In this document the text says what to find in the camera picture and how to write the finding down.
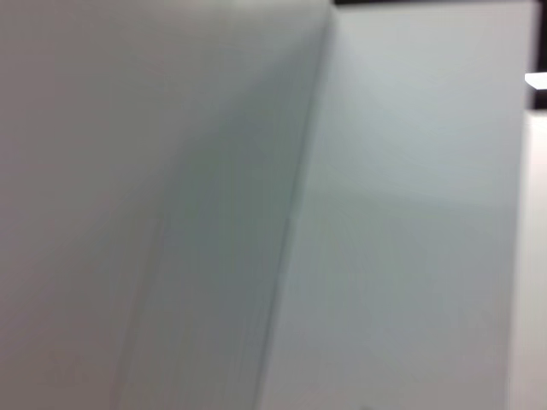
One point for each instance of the white ceiling light panel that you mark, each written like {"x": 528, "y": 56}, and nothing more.
{"x": 538, "y": 81}

